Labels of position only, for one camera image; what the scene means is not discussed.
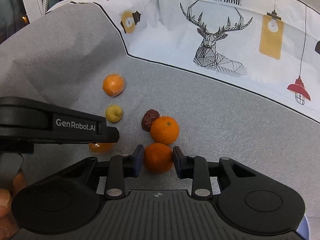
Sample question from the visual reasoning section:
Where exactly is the elongated orange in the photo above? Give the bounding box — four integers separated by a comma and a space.
89, 143, 114, 154

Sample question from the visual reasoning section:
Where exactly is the orange mandarin with stem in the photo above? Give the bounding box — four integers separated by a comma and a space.
150, 116, 180, 145

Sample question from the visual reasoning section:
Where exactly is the small yellow-green fruit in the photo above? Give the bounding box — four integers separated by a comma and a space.
105, 105, 123, 124

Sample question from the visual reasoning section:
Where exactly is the dark red jujube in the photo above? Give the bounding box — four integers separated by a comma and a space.
141, 109, 160, 132

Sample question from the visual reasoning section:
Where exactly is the person's left hand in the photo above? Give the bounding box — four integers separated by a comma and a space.
0, 169, 27, 240

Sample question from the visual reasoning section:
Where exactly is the grey deer-print sofa cover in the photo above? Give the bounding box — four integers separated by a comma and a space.
1, 4, 319, 239

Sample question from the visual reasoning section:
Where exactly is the light blue plate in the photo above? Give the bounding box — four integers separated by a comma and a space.
296, 215, 310, 240

